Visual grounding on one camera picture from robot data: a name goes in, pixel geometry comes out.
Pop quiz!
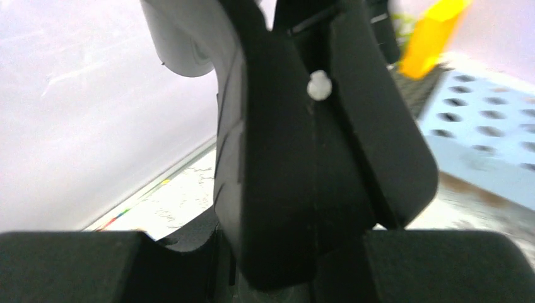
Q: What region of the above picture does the pale green toy brick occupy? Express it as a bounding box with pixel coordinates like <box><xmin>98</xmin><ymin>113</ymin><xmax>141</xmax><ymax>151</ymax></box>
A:
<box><xmin>391</xmin><ymin>13</ymin><xmax>417</xmax><ymax>49</ymax></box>

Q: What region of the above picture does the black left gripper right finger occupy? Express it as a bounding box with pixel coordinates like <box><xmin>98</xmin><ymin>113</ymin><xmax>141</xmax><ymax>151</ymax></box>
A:
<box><xmin>313</xmin><ymin>230</ymin><xmax>534</xmax><ymax>303</ymax></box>

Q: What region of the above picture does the dark grey brick baseplate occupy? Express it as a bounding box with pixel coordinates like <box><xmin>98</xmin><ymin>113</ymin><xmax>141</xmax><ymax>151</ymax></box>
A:
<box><xmin>389</xmin><ymin>64</ymin><xmax>450</xmax><ymax>118</ymax></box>

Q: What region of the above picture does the orange toy brick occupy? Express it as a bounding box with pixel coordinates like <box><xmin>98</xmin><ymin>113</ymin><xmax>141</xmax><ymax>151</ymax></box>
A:
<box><xmin>399</xmin><ymin>0</ymin><xmax>472</xmax><ymax>80</ymax></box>

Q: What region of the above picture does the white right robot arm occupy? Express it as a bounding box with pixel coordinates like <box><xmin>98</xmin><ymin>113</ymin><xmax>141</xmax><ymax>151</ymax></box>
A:
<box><xmin>141</xmin><ymin>1</ymin><xmax>438</xmax><ymax>290</ymax></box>

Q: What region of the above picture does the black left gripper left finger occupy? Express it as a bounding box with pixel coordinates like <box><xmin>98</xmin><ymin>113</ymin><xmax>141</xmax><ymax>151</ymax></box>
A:
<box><xmin>1</xmin><ymin>209</ymin><xmax>234</xmax><ymax>302</ymax></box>

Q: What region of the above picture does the light blue music stand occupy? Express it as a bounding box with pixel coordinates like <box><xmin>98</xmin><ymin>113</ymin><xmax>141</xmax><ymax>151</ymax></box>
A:
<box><xmin>418</xmin><ymin>70</ymin><xmax>534</xmax><ymax>210</ymax></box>

